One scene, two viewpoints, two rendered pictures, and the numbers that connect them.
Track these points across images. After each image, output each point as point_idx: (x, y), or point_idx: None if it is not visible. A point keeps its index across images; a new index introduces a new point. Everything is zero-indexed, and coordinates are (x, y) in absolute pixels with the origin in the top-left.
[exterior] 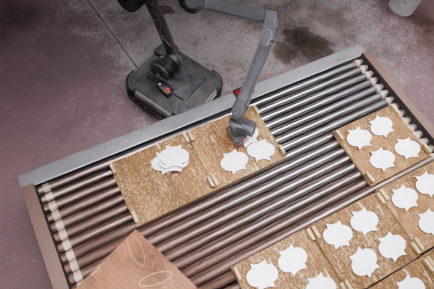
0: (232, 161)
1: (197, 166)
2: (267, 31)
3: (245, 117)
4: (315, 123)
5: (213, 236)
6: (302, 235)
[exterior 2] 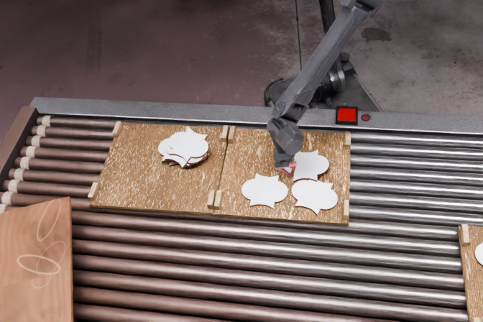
0: (261, 189)
1: (212, 174)
2: None
3: (295, 123)
4: (437, 201)
5: (164, 269)
6: None
